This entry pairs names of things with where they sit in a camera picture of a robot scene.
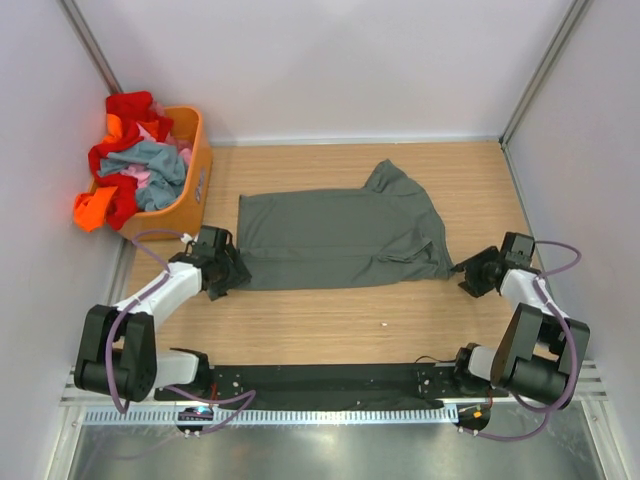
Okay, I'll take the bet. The blue grey t shirt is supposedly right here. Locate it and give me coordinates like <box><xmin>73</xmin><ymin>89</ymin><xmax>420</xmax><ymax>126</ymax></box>
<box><xmin>98</xmin><ymin>141</ymin><xmax>188</xmax><ymax>212</ymax></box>

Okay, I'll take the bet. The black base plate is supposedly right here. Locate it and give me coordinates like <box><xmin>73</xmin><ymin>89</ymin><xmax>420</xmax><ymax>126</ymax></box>
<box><xmin>180</xmin><ymin>362</ymin><xmax>507</xmax><ymax>411</ymax></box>

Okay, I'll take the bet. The dark grey t shirt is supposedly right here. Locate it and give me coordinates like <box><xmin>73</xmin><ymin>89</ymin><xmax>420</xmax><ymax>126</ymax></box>
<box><xmin>237</xmin><ymin>160</ymin><xmax>453</xmax><ymax>291</ymax></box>

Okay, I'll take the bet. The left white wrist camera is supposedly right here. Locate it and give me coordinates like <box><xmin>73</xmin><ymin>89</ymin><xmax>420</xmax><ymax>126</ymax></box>
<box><xmin>180</xmin><ymin>233</ymin><xmax>199</xmax><ymax>246</ymax></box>

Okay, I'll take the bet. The aluminium rail frame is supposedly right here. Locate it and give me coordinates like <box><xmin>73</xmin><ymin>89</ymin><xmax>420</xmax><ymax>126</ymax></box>
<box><xmin>60</xmin><ymin>360</ymin><xmax>607</xmax><ymax>405</ymax></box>

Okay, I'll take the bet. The purple cable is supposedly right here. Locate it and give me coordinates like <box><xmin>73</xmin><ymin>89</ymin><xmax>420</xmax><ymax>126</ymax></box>
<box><xmin>457</xmin><ymin>240</ymin><xmax>584</xmax><ymax>441</ymax></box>
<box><xmin>107</xmin><ymin>229</ymin><xmax>257</xmax><ymax>435</ymax></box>

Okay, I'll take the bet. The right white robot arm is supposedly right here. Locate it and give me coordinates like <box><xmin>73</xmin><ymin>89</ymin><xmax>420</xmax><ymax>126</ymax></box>
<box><xmin>450</xmin><ymin>232</ymin><xmax>590</xmax><ymax>413</ymax></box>

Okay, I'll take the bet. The red t shirt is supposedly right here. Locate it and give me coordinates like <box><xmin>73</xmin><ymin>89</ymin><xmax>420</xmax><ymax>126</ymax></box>
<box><xmin>88</xmin><ymin>91</ymin><xmax>173</xmax><ymax>230</ymax></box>

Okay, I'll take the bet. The pink t shirt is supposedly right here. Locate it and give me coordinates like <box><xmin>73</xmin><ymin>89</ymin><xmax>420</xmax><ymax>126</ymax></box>
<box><xmin>121</xmin><ymin>122</ymin><xmax>193</xmax><ymax>189</ymax></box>

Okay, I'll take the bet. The orange plastic basket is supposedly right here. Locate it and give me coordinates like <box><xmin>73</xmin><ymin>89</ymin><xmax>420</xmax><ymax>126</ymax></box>
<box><xmin>117</xmin><ymin>106</ymin><xmax>213</xmax><ymax>240</ymax></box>

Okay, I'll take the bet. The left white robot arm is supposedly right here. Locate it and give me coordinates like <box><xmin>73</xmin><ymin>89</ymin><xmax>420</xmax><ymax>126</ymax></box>
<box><xmin>74</xmin><ymin>226</ymin><xmax>251</xmax><ymax>412</ymax></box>

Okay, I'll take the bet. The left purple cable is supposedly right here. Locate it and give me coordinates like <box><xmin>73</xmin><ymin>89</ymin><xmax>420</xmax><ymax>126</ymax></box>
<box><xmin>107</xmin><ymin>229</ymin><xmax>257</xmax><ymax>435</ymax></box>

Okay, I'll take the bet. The orange t shirt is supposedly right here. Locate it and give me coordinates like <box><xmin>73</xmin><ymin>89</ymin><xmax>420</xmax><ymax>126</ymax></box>
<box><xmin>73</xmin><ymin>114</ymin><xmax>123</xmax><ymax>232</ymax></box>

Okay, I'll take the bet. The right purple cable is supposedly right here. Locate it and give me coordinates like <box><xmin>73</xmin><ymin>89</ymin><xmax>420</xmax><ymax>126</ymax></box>
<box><xmin>457</xmin><ymin>240</ymin><xmax>584</xmax><ymax>441</ymax></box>

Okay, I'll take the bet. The slotted cable duct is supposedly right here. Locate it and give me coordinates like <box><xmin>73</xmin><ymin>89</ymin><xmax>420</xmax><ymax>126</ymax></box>
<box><xmin>82</xmin><ymin>404</ymin><xmax>458</xmax><ymax>426</ymax></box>

